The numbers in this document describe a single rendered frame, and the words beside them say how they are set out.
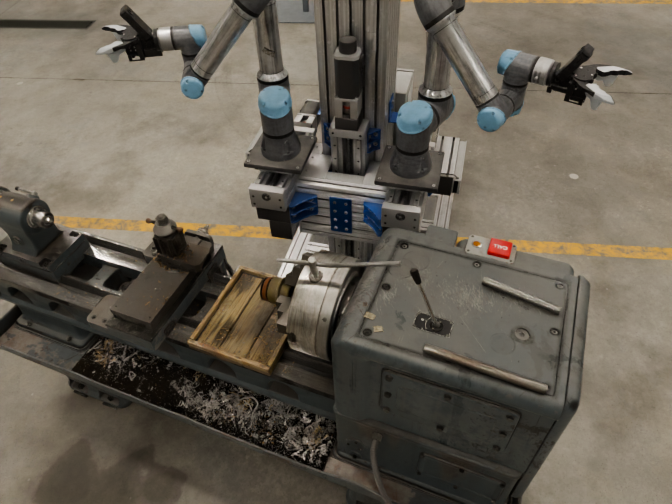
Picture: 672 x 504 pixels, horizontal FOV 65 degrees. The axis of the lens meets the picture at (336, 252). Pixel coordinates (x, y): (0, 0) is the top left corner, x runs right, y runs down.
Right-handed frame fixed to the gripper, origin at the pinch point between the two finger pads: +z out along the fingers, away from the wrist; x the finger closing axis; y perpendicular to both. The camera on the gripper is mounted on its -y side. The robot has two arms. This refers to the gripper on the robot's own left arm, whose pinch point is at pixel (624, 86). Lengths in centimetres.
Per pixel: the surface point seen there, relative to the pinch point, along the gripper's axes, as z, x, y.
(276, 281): -64, 86, 35
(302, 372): -49, 99, 59
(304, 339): -44, 97, 34
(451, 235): -24, 50, 26
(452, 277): -17, 64, 24
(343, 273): -43, 78, 24
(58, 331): -157, 132, 84
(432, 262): -24, 62, 24
